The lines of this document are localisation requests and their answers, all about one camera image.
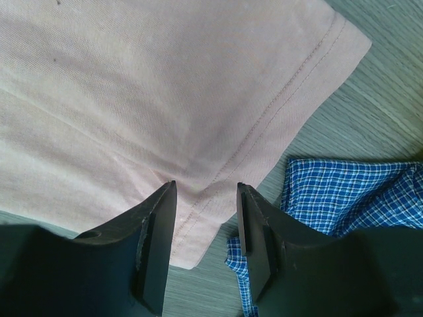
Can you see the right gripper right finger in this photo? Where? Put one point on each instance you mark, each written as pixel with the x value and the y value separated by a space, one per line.
pixel 259 222

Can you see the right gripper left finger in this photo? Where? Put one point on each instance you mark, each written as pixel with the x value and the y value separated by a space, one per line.
pixel 129 256

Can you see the pink printed t shirt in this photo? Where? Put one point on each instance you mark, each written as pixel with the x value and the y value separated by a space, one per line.
pixel 104 101

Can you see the blue checkered shirt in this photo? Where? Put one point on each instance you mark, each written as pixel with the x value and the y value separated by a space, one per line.
pixel 373 267

